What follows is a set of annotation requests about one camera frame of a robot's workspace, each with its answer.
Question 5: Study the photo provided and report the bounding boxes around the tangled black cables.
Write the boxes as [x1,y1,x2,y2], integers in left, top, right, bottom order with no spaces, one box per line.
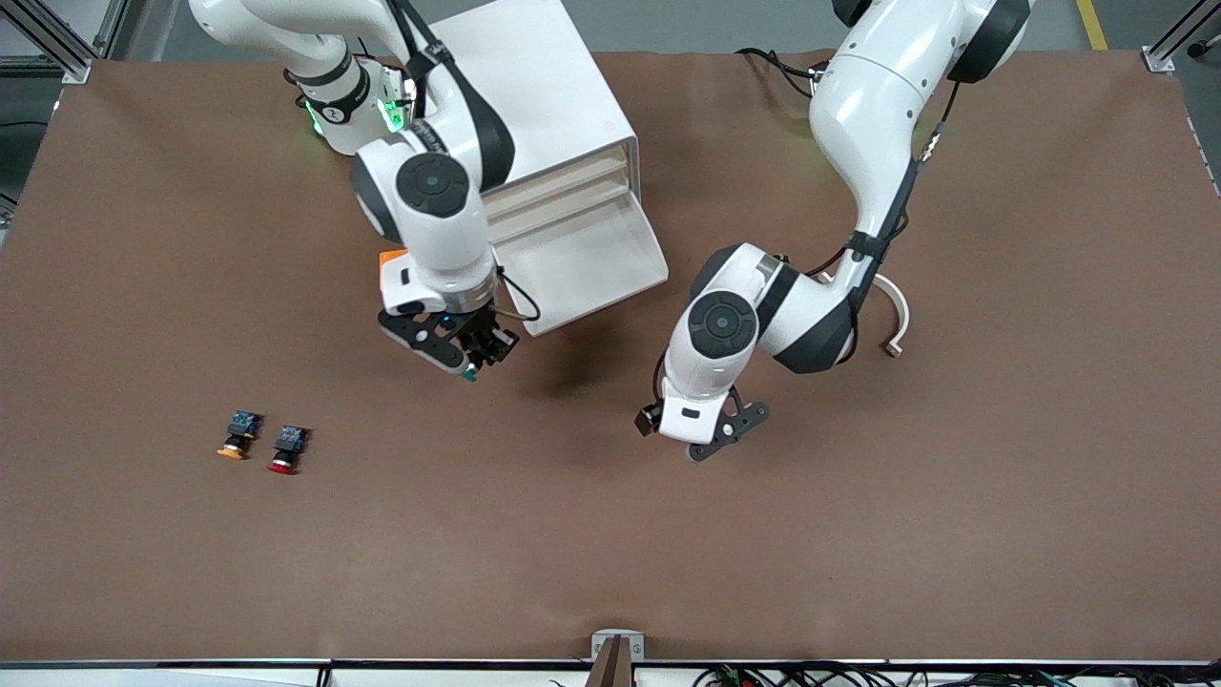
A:
[692,663,1221,687]

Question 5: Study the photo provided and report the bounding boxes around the red push button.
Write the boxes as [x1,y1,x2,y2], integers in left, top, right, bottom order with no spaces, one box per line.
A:
[266,425,310,475]

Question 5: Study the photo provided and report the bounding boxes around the orange push button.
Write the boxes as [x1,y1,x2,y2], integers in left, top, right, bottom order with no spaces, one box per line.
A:
[216,410,263,461]

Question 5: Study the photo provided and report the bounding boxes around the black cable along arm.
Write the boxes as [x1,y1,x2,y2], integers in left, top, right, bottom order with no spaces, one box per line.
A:
[806,81,960,364]
[386,0,543,323]

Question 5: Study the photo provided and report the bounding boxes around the white half-ring pipe clamp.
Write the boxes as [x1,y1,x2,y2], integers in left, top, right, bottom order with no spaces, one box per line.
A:
[820,272,911,359]

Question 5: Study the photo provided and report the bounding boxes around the white plastic drawer cabinet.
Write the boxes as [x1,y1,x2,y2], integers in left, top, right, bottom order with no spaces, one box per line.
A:
[426,0,640,259]

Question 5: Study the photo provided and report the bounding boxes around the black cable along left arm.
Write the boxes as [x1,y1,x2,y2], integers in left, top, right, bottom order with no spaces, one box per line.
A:
[806,81,960,364]

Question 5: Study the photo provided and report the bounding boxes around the metal bracket with brown post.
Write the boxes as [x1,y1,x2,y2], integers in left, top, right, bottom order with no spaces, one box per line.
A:
[591,630,645,687]

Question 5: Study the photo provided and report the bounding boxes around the black cables at arm base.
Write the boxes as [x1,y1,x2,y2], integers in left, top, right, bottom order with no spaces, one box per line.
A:
[735,46,829,98]

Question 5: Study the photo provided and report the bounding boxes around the translucent white plastic drawer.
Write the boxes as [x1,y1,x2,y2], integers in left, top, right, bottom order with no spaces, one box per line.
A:
[486,177,635,239]
[491,196,669,337]
[482,148,632,201]

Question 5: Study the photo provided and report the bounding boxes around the brown table cover mat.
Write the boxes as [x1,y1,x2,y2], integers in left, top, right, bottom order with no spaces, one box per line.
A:
[0,50,1221,664]

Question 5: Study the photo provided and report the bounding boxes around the aluminium frame profile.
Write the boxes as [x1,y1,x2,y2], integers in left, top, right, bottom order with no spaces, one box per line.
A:
[1142,0,1221,75]
[0,0,130,85]

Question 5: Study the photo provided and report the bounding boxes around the black cable along right arm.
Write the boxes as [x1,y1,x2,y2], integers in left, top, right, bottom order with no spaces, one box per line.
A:
[386,0,543,323]

